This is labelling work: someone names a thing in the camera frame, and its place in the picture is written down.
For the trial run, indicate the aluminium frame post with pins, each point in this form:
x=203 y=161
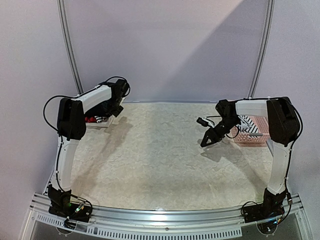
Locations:
x=62 y=11
x=263 y=47

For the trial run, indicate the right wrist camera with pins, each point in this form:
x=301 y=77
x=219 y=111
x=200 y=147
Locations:
x=205 y=122

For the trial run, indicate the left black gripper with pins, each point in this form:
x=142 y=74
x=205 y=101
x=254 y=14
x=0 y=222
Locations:
x=115 y=113

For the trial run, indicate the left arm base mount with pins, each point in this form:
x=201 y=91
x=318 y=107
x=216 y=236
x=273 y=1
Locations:
x=65 y=204

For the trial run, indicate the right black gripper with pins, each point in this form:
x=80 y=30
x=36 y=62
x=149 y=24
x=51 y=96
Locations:
x=217 y=130

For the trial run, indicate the pink plastic basket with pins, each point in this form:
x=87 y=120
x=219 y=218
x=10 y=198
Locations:
x=246 y=138

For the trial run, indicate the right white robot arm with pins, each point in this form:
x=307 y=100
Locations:
x=284 y=127

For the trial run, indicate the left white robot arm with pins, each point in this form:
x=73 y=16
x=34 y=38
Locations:
x=104 y=100

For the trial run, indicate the white folded garment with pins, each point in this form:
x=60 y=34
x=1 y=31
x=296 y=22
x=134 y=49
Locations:
x=105 y=124

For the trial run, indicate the black white striped garment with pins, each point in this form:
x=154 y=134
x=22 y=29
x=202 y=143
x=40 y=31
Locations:
x=247 y=125

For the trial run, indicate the left aluminium frame post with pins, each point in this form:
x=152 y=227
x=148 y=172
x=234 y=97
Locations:
x=62 y=11

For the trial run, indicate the red black plaid shirt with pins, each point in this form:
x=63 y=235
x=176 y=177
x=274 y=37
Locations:
x=94 y=119

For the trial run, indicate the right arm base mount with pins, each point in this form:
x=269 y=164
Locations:
x=271 y=207

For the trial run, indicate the right aluminium frame post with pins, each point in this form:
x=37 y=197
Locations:
x=263 y=47

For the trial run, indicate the aluminium front rail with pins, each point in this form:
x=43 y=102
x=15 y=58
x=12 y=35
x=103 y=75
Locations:
x=125 y=224

